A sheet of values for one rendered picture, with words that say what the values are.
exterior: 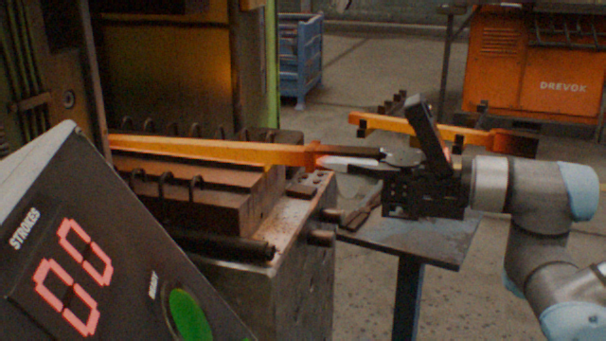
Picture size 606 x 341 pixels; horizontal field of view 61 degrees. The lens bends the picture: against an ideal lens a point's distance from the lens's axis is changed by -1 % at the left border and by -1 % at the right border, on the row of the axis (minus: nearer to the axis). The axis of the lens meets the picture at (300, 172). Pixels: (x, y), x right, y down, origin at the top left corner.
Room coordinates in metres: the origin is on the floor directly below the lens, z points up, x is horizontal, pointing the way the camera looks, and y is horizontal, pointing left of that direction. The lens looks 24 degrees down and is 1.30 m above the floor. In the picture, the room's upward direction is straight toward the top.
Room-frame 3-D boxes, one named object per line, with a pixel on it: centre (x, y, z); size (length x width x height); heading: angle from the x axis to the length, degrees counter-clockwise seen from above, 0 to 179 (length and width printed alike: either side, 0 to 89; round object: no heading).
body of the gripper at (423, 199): (0.66, -0.17, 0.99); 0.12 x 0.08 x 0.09; 74
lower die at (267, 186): (0.76, 0.25, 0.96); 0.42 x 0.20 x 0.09; 74
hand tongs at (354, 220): (1.33, -0.27, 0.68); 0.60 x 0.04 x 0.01; 148
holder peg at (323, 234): (0.71, -0.03, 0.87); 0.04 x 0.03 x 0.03; 74
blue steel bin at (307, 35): (4.78, 0.44, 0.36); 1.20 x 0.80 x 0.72; 75
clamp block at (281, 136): (0.89, 0.06, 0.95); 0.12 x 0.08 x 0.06; 74
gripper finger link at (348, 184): (0.67, -0.07, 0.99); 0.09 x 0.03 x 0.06; 77
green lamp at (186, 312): (0.25, 0.07, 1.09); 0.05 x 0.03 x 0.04; 164
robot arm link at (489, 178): (0.64, -0.25, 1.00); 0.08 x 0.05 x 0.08; 164
